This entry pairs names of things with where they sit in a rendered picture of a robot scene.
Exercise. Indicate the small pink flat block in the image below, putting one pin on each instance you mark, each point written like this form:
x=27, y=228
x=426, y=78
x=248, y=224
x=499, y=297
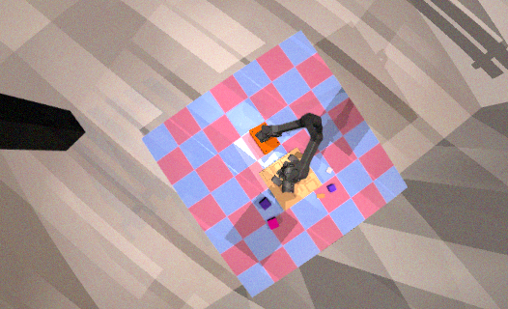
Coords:
x=273, y=223

